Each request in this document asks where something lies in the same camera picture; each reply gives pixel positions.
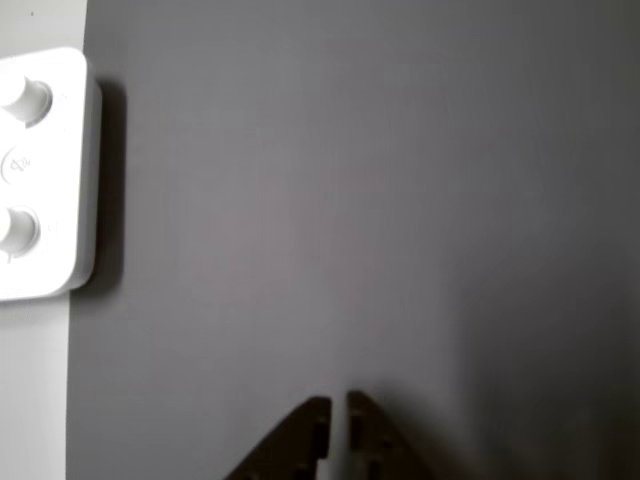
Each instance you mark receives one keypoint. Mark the grey desk mat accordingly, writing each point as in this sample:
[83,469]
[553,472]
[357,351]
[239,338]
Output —
[350,200]

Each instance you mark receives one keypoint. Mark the white device with round knobs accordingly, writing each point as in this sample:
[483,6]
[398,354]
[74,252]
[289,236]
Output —
[55,175]

